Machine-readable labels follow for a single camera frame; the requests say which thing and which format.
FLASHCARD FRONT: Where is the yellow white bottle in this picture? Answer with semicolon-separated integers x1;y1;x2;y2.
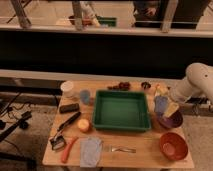
154;84;168;96

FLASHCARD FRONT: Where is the light blue cloth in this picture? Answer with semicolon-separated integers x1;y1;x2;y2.
80;137;102;168

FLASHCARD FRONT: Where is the green plastic tray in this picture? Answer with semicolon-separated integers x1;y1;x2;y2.
92;90;151;132

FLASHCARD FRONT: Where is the black rectangular block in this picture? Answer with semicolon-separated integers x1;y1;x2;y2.
59;103;80;114

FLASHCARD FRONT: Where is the silver fork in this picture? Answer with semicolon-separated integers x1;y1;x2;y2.
110;147;136;153

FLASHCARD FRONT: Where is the white plastic cup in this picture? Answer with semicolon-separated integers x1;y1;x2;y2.
60;81;74;98

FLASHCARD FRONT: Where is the black handled brush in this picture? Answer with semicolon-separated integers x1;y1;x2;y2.
50;112;81;151

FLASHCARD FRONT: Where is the orange handled peeler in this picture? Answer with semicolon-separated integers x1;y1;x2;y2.
61;137;78;163

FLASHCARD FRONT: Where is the blue sponge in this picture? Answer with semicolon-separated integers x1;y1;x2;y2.
154;96;168;114

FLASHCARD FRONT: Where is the yellow orange ball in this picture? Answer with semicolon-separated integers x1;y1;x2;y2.
77;119;90;133

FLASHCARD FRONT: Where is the dark purple bowl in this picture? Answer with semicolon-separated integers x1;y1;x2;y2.
157;110;183;129

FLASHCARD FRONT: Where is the red orange bowl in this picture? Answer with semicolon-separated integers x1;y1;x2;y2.
159;132;188;161

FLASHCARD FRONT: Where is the black tripod stand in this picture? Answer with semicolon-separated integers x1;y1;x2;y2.
0;93;38;168

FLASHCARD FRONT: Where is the translucent blue cup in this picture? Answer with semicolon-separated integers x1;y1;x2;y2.
80;90;90;105

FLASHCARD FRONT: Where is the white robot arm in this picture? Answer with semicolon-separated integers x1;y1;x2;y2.
168;63;213;104

